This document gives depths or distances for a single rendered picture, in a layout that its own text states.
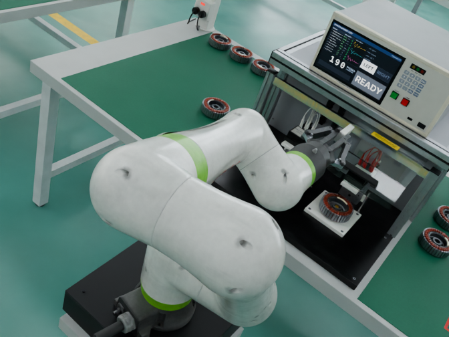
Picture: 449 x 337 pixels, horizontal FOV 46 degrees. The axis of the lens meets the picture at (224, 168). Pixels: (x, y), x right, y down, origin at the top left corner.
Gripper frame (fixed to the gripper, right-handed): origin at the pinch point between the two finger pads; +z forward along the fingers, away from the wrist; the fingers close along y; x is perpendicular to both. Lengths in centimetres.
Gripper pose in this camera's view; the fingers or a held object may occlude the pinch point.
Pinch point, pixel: (344, 133)
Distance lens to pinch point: 140.0
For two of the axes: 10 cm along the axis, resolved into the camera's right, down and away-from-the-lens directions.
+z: 5.7, -3.6, 7.4
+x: 4.2, -6.4, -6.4
